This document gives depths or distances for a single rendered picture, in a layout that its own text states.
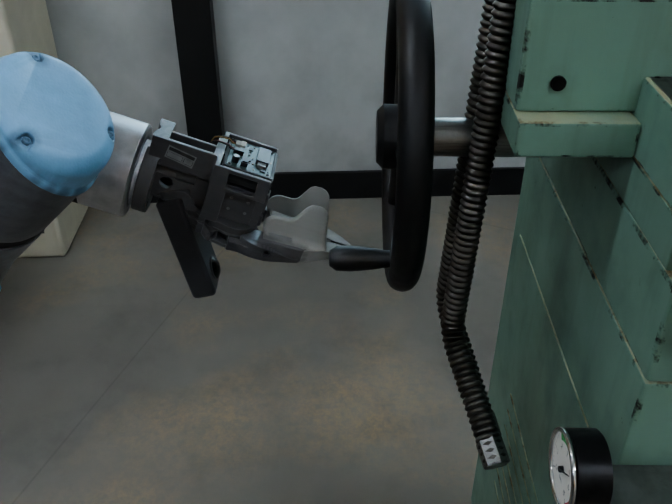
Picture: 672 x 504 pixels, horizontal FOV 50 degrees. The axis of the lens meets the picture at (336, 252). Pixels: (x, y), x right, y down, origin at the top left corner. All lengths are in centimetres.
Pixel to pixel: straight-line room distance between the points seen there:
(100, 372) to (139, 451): 26
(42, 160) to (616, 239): 45
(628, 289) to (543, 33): 21
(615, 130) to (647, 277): 12
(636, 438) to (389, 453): 86
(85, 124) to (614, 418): 48
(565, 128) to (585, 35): 7
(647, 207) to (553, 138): 9
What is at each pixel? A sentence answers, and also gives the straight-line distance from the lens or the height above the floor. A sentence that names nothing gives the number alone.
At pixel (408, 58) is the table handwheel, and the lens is 56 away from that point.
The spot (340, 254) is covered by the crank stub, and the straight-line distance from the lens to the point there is 68.
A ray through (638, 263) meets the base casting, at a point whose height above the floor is 78.
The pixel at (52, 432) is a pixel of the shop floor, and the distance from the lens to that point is 159.
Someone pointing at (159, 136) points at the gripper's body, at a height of 83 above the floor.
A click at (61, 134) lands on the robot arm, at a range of 49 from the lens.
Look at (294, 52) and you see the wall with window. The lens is 204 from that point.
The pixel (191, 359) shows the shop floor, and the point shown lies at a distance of 166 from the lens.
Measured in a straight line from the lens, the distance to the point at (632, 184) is 63.
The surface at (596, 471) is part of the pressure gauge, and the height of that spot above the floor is 68.
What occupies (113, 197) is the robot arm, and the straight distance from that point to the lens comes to 67.
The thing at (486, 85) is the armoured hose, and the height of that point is 88.
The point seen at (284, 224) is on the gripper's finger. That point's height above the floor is 74.
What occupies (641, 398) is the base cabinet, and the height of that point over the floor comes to 69.
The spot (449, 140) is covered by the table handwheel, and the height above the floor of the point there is 81.
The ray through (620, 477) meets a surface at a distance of 66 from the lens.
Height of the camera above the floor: 110
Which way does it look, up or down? 34 degrees down
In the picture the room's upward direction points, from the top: straight up
